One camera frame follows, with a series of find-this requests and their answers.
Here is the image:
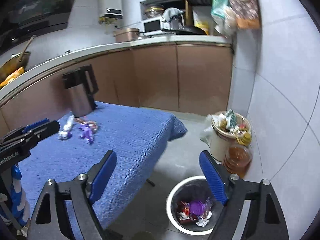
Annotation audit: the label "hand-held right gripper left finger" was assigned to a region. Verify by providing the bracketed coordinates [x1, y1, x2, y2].
[29, 150, 117, 240]

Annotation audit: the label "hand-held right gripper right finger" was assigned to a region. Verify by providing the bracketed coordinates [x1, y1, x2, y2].
[199, 150, 290, 240]

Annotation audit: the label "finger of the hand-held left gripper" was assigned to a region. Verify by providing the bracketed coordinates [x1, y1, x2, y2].
[0, 120, 60, 157]
[0, 118, 50, 143]

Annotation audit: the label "purple foil wrapper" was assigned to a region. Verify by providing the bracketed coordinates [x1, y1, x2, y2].
[58, 129, 73, 140]

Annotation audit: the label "purple plastic lid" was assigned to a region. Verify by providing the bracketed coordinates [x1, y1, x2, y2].
[189, 200, 204, 216]

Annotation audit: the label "clear purple wrapper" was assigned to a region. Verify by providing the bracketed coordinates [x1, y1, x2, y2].
[78, 120, 100, 145]

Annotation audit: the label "red snack wrapper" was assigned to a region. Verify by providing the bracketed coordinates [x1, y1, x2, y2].
[177, 201, 192, 224]

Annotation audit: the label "white rimmed waste bin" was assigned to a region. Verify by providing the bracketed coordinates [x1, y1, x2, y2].
[166, 176, 227, 236]

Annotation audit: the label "cooking oil bottle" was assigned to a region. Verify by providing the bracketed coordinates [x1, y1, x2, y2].
[222, 132, 253, 179]

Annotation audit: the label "beige waste bucket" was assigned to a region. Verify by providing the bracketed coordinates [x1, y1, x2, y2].
[199, 111, 252, 162]

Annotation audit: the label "blue towel covered table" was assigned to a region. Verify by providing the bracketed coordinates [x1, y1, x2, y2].
[17, 101, 188, 240]

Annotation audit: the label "black steel electric kettle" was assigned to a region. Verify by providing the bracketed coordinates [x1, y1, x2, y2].
[62, 64, 99, 118]

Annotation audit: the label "yellow snack bag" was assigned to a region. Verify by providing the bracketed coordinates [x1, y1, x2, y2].
[0, 67, 25, 88]

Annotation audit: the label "pile of household waste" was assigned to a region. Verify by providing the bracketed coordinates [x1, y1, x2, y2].
[212, 109, 252, 145]

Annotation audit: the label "black glass range hood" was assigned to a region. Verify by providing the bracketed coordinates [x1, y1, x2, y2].
[0, 0, 83, 53]

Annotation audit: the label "brown rice cooker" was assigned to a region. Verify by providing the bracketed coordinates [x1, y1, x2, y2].
[114, 28, 140, 43]

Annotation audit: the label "white water heater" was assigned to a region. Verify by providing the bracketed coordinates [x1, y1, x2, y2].
[104, 6, 123, 18]

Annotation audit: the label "black frying pan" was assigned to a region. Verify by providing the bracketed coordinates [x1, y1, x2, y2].
[162, 25, 208, 35]

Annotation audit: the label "white microwave oven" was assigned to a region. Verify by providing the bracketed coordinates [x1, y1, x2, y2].
[143, 18, 170, 36]

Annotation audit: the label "yellow jar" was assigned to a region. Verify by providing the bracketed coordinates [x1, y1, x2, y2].
[194, 17, 210, 35]

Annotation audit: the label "white plastic bags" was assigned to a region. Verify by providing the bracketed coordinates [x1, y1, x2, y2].
[214, 7, 238, 38]

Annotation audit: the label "clear jug appliance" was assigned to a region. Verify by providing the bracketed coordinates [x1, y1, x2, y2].
[170, 15, 187, 30]

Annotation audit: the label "grey cloth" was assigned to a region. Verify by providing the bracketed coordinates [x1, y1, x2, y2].
[162, 7, 184, 22]

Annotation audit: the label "floral apron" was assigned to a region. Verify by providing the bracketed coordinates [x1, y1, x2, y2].
[222, 0, 262, 29]

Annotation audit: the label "green plastic bag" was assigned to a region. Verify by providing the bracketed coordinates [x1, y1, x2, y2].
[211, 0, 230, 18]

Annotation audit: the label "metal wok with handle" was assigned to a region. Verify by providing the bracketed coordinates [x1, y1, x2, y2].
[0, 35, 35, 80]

